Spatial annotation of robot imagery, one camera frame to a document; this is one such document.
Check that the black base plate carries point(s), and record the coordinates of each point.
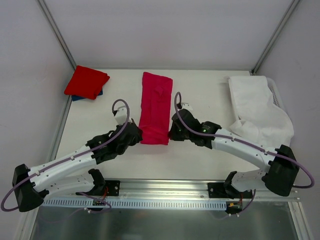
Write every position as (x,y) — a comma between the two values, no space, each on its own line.
(111,188)
(216,190)

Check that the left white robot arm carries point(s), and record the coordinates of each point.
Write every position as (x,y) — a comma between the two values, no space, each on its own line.
(75,172)

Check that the white slotted cable duct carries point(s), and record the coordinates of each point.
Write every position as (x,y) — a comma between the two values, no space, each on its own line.
(78,202)

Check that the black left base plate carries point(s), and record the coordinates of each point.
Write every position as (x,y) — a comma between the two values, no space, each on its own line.
(111,188)

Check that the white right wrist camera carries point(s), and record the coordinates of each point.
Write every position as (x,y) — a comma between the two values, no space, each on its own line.
(186,106)

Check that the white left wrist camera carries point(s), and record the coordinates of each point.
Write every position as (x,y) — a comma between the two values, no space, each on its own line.
(121,115)

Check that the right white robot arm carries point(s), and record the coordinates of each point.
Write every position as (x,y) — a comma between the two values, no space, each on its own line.
(276,168)

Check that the folded blue t shirt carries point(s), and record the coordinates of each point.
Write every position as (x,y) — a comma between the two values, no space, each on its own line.
(77,98)

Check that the white t shirt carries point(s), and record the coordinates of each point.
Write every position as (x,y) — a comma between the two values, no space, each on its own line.
(257,118)

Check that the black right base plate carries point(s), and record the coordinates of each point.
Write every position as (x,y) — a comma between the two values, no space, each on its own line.
(216,190)

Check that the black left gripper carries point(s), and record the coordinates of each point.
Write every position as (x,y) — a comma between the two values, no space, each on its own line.
(133,132)

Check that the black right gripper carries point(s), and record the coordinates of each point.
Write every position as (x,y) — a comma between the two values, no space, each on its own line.
(176,127)

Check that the folded red t shirt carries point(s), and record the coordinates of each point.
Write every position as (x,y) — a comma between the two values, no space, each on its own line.
(86,83)

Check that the crimson pink t shirt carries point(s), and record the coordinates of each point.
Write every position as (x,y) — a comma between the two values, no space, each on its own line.
(155,109)

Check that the white perforated plastic basket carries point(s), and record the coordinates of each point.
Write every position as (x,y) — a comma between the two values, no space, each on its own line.
(275,93)

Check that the aluminium mounting rail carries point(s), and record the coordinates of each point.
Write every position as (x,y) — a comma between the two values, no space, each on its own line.
(161,189)

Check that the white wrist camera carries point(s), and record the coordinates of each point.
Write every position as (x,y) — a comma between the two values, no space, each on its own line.
(121,115)
(186,106)

